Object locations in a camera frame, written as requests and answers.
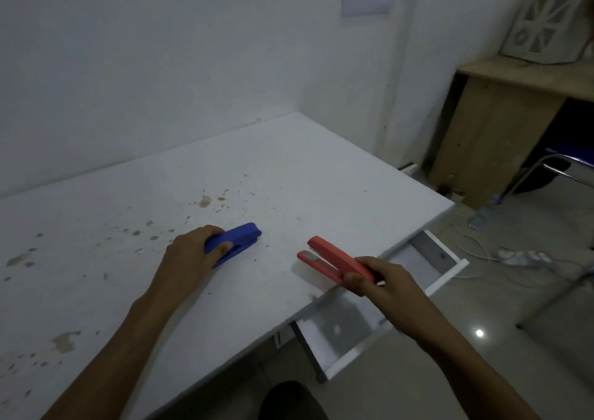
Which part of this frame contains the person's left hand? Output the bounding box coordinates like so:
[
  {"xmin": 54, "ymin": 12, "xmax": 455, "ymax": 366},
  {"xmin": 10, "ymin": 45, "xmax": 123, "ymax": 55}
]
[{"xmin": 148, "ymin": 225, "xmax": 234, "ymax": 302}]

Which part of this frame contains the person's right hand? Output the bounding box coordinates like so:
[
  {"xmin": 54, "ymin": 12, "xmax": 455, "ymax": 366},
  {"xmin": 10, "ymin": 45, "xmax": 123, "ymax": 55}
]
[{"xmin": 343, "ymin": 256, "xmax": 443, "ymax": 346}]

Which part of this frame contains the blue stapler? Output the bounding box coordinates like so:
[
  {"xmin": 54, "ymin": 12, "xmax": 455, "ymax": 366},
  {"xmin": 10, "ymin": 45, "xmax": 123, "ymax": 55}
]
[{"xmin": 204, "ymin": 222, "xmax": 262, "ymax": 268}]

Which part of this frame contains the red stapler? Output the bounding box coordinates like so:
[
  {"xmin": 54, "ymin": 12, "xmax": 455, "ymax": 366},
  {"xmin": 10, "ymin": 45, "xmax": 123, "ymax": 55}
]
[{"xmin": 297, "ymin": 236, "xmax": 377, "ymax": 291}]

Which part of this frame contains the person's right forearm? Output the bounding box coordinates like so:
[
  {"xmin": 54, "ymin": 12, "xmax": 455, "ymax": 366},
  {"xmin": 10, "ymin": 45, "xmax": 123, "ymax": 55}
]
[{"xmin": 418, "ymin": 315, "xmax": 541, "ymax": 420}]

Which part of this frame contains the person's left forearm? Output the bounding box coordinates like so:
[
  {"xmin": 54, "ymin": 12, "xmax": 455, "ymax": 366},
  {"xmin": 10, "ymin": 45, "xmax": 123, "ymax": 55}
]
[{"xmin": 43, "ymin": 294, "xmax": 181, "ymax": 420}]

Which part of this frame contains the white open drawer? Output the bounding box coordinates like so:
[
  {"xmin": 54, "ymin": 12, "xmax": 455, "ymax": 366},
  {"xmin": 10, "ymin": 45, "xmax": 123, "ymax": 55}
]
[{"xmin": 291, "ymin": 230, "xmax": 470, "ymax": 383}]

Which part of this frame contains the person's knee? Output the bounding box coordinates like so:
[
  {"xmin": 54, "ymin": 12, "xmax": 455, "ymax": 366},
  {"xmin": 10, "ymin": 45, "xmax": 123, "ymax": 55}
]
[{"xmin": 258, "ymin": 381, "xmax": 328, "ymax": 420}]

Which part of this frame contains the plastic water bottle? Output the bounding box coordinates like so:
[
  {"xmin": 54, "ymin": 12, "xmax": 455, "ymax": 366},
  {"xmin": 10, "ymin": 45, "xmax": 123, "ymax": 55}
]
[{"xmin": 469, "ymin": 194, "xmax": 503, "ymax": 231}]

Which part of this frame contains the white power strip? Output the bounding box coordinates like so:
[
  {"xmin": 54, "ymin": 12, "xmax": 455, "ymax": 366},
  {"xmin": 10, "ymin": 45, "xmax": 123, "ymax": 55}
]
[{"xmin": 499, "ymin": 249, "xmax": 554, "ymax": 267}]

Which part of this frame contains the wooden desk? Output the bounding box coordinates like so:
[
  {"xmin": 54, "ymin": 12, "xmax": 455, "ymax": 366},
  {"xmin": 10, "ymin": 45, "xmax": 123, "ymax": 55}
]
[{"xmin": 427, "ymin": 56, "xmax": 594, "ymax": 210}]

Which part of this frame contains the white cable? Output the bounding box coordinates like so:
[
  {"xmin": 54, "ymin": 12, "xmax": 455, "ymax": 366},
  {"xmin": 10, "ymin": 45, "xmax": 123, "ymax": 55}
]
[{"xmin": 452, "ymin": 233, "xmax": 511, "ymax": 264}]

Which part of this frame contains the metal frame chair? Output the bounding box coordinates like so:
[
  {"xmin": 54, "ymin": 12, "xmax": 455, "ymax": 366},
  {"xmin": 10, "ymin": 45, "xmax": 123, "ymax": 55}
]
[{"xmin": 503, "ymin": 142, "xmax": 594, "ymax": 202}]

